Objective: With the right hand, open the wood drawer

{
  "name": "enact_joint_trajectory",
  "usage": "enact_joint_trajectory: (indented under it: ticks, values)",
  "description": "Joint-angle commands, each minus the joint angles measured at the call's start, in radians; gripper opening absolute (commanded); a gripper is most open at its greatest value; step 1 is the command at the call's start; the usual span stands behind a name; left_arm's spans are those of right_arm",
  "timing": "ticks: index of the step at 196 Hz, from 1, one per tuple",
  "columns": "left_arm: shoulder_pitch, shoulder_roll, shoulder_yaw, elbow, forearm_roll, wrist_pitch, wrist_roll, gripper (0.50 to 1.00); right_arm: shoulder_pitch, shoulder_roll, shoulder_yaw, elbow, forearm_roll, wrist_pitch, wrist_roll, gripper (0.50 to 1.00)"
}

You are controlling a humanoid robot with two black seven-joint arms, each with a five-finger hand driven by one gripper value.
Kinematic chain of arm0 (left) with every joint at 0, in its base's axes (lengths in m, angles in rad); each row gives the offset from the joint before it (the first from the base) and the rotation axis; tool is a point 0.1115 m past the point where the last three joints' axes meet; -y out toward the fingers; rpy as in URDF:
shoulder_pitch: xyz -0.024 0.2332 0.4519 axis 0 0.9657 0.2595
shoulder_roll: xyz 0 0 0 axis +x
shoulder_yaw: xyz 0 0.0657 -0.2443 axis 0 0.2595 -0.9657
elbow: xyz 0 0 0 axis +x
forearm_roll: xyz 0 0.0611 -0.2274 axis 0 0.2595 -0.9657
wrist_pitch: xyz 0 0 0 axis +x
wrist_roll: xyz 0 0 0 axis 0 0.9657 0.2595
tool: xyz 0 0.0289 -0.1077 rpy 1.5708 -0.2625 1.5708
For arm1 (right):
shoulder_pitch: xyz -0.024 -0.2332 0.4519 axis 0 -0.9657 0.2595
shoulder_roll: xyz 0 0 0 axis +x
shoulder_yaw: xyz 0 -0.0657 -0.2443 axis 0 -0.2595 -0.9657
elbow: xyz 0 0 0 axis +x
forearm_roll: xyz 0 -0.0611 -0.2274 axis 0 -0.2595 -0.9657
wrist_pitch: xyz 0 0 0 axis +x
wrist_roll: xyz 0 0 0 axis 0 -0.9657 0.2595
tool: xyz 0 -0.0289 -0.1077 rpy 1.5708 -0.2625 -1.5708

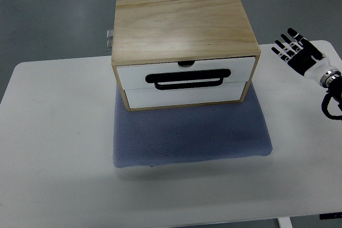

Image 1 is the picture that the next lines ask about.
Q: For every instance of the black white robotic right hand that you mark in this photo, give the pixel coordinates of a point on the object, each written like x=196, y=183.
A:
x=302, y=56

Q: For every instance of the white drawer black handle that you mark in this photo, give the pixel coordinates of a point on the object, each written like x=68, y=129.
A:
x=147, y=76

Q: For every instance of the wooden drawer cabinet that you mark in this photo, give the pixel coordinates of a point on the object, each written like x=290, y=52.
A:
x=182, y=31

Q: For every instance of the black table control box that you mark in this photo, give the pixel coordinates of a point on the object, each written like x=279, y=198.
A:
x=330, y=216

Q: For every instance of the white table leg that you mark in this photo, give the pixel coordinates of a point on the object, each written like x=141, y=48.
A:
x=284, y=222

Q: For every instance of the blue mesh mat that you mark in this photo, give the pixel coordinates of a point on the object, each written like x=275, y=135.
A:
x=189, y=134

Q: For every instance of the silver metal clamp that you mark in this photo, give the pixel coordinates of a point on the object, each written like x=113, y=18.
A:
x=109, y=37

